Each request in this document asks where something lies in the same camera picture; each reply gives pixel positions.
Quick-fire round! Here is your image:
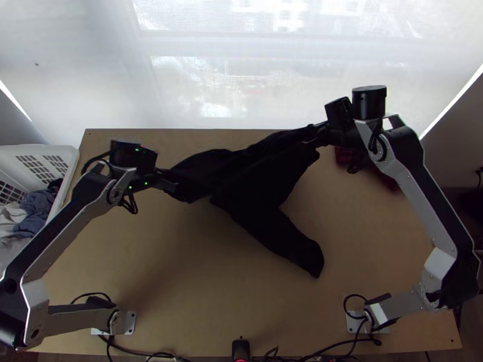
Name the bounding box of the dark t-shirt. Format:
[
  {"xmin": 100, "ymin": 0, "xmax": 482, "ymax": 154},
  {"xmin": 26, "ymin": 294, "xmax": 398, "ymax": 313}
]
[{"xmin": 165, "ymin": 122, "xmax": 326, "ymax": 280}]

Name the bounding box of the heap of clothes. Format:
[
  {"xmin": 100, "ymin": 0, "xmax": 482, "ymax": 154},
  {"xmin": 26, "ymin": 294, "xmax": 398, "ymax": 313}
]
[{"xmin": 0, "ymin": 179, "xmax": 65, "ymax": 261}]

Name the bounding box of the white laundry basket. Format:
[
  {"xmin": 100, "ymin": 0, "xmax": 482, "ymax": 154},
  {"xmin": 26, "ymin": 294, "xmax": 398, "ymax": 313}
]
[{"xmin": 0, "ymin": 144, "xmax": 81, "ymax": 265}]

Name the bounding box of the black cable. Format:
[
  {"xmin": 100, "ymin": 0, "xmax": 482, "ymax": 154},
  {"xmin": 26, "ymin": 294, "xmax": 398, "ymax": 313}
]
[
  {"xmin": 104, "ymin": 333, "xmax": 182, "ymax": 362},
  {"xmin": 71, "ymin": 291, "xmax": 118, "ymax": 307},
  {"xmin": 342, "ymin": 294, "xmax": 383, "ymax": 347},
  {"xmin": 120, "ymin": 190, "xmax": 139, "ymax": 215}
]

